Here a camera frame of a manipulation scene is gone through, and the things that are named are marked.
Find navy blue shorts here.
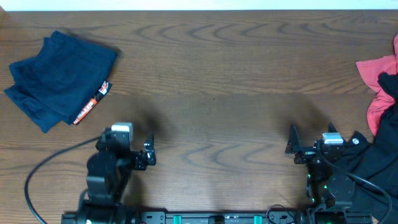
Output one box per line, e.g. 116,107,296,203
9,31,117,124

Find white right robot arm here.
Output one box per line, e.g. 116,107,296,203
141,123,355,224

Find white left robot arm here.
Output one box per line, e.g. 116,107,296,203
73,128,157,224

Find black garment with logo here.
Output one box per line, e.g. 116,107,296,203
334,72,398,224

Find red garment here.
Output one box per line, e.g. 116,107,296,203
356,35,397,136

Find folded navy shorts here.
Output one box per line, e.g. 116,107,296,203
4,85,63,133

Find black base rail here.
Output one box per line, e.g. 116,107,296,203
60,210,373,224

